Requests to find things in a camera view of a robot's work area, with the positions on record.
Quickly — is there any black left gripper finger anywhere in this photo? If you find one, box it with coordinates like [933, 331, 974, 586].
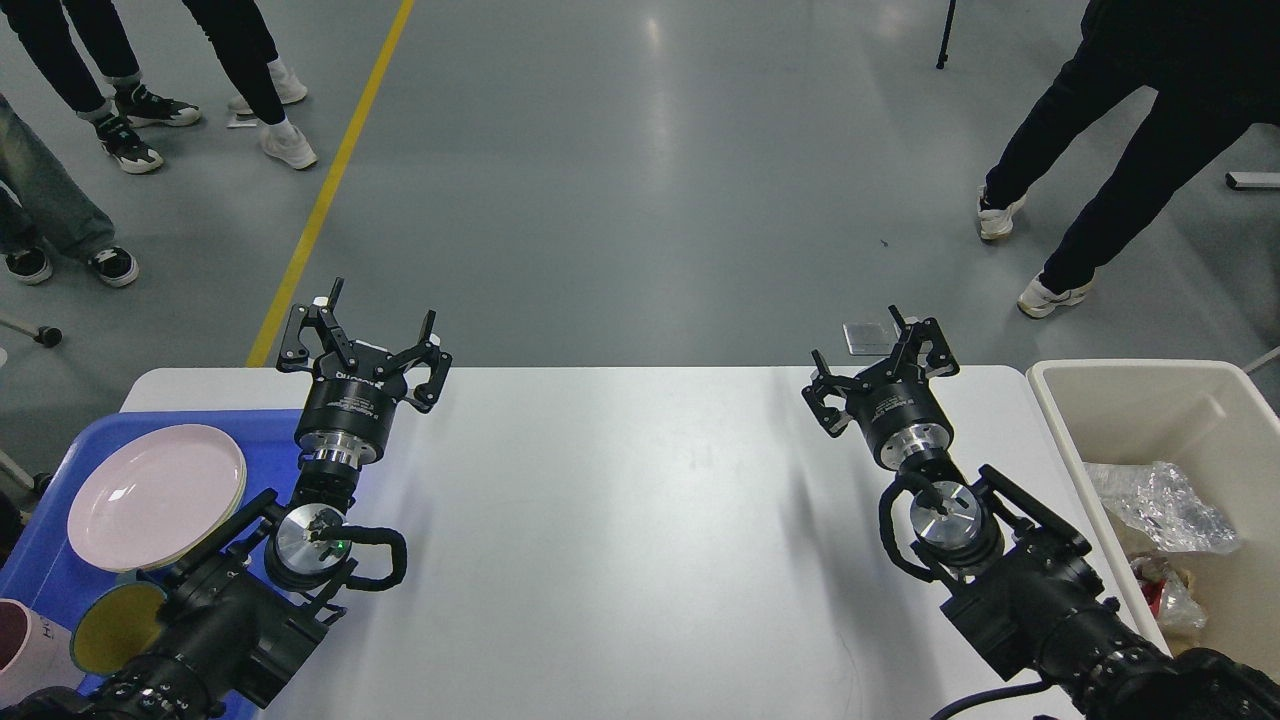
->
[276, 278, 357, 375]
[399, 310, 453, 414]

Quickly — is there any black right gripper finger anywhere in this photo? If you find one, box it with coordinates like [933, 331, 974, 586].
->
[801, 348, 861, 438]
[886, 305, 960, 383]

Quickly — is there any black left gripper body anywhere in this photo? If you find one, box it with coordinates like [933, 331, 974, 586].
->
[294, 345, 426, 469]

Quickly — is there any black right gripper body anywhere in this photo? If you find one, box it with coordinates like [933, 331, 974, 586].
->
[846, 370, 954, 471]

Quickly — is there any pink plate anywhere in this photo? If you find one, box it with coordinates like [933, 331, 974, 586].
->
[67, 424, 247, 573]

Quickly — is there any aluminium foil tray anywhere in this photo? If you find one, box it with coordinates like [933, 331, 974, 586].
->
[1084, 461, 1242, 553]

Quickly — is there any blue-grey mug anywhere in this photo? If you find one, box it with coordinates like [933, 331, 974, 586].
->
[70, 582, 166, 676]

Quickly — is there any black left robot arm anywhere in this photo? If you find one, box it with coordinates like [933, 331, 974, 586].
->
[3, 278, 452, 719]

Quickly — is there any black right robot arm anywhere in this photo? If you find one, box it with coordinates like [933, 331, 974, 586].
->
[803, 307, 1279, 719]

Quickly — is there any metal floor plate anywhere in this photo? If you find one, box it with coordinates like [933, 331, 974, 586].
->
[844, 323, 899, 357]

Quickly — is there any beige plastic bin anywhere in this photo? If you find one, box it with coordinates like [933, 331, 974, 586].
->
[1027, 359, 1279, 676]

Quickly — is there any person in olive trousers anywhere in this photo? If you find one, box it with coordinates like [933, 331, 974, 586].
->
[1, 97, 140, 288]

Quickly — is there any blue plastic tray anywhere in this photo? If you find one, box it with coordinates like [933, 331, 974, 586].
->
[3, 411, 339, 719]

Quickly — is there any person in white sneakers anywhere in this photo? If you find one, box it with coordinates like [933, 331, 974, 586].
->
[183, 1, 317, 170]

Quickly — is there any pink mug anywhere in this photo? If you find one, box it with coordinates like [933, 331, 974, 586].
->
[1, 598, 84, 707]

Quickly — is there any person in dark jeans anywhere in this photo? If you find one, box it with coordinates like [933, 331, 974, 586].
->
[1, 1, 202, 176]

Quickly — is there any person in black tracksuit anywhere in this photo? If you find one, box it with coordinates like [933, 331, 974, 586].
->
[975, 1, 1279, 319]

